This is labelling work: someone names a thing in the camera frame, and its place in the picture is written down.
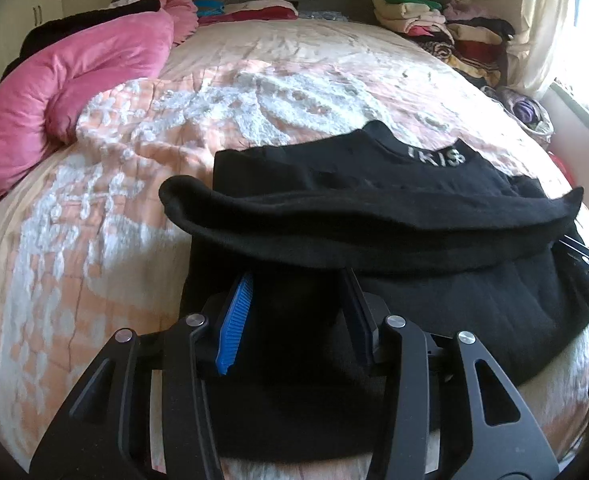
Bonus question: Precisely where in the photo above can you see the pile of folded clothes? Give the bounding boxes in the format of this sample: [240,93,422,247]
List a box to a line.
[371,0,518,92]

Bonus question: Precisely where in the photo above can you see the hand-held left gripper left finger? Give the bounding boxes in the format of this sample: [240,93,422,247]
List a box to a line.
[28,271,255,480]

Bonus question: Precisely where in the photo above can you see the black garment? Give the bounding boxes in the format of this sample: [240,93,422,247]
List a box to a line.
[0,0,162,82]

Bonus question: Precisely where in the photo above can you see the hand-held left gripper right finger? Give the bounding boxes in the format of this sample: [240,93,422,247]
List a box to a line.
[340,267,561,480]

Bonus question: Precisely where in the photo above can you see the black sweater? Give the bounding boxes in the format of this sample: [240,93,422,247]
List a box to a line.
[158,120,589,465]

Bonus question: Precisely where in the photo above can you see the cream bed sheet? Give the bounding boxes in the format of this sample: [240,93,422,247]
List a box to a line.
[159,15,475,91]

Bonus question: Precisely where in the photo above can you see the cream curtain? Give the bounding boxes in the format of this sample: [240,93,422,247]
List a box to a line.
[511,0,589,107]

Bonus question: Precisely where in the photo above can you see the grey lace cloth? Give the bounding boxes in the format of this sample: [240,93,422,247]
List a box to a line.
[295,8,349,23]

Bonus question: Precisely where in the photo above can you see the red folded cloth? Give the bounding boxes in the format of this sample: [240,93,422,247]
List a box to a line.
[198,0,301,24]

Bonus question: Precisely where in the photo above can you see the white bag of clothes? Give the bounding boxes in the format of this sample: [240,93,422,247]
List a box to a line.
[483,85,556,147]

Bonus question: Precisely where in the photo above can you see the orange white tufted blanket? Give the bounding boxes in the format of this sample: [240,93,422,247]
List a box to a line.
[0,57,589,480]

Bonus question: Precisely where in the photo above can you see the pink comforter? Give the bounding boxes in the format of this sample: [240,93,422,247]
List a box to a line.
[0,0,201,235]

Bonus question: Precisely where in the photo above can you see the white wardrobe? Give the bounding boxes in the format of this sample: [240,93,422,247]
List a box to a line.
[0,0,78,108]

